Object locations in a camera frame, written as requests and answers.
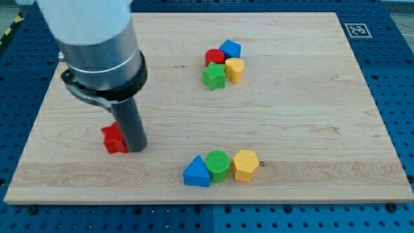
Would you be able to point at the red star block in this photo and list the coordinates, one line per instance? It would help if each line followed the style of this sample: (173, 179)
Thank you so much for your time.
(113, 139)

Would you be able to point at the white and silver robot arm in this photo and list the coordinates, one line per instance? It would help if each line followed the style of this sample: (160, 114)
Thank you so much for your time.
(97, 39)

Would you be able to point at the green star block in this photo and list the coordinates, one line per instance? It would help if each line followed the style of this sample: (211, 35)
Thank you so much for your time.
(214, 76)

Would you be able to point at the blue triangle block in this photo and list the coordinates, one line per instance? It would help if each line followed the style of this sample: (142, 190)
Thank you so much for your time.
(196, 173)

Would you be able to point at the light wooden board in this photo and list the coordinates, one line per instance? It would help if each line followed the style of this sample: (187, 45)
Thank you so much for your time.
(303, 106)

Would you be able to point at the green cylinder block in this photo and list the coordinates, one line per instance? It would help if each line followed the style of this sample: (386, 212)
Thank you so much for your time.
(217, 164)

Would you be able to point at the yellow heart block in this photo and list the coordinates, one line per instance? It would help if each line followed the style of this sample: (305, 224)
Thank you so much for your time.
(234, 69)

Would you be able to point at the yellow hexagon block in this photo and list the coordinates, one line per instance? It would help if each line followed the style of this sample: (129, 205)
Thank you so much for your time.
(245, 165)

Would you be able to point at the red cylinder block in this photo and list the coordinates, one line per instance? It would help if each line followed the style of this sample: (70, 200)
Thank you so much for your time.
(214, 55)

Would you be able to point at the blue cube block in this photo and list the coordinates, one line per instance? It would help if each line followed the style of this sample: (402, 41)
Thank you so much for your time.
(231, 49)

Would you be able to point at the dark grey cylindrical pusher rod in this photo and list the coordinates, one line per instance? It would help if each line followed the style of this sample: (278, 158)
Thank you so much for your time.
(127, 117)

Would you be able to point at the white fiducial marker tag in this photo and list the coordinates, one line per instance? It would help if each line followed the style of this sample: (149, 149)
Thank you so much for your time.
(358, 30)

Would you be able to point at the yellow black hazard tape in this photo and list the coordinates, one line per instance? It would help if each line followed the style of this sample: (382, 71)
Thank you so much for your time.
(12, 30)

